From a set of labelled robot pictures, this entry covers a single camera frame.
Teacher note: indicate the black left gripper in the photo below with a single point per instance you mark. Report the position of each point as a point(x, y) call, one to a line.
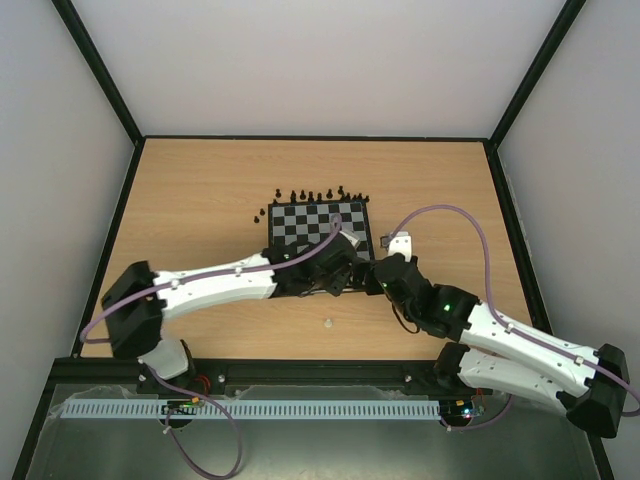
point(336, 286)

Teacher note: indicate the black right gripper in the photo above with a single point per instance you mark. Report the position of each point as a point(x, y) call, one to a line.
point(375, 279)

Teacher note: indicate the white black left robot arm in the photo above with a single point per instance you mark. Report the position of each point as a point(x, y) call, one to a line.
point(141, 301)

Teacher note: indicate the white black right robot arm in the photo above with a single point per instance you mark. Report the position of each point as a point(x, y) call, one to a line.
point(487, 350)

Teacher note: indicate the black chess piece row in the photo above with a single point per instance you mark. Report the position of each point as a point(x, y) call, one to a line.
point(340, 194)

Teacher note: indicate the black white chessboard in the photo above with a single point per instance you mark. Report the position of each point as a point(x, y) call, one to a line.
point(296, 229)

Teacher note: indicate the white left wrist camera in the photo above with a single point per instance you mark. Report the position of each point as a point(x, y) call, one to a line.
point(353, 239)

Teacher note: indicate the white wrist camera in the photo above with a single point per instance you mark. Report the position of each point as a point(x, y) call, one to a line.
point(353, 239)
point(400, 243)

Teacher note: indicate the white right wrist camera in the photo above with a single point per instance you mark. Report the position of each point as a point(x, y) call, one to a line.
point(400, 243)

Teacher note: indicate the white slotted cable duct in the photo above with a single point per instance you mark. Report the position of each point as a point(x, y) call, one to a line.
point(139, 409)

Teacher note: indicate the black front frame rail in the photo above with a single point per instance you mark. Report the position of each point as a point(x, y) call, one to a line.
point(226, 376)

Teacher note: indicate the black frame post right rear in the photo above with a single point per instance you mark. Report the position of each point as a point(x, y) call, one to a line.
point(543, 57)

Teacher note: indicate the black frame post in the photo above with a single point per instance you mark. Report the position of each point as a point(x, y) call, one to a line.
point(89, 51)
point(543, 57)

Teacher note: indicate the black frame post left rear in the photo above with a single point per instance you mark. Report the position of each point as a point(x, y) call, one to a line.
point(89, 51)

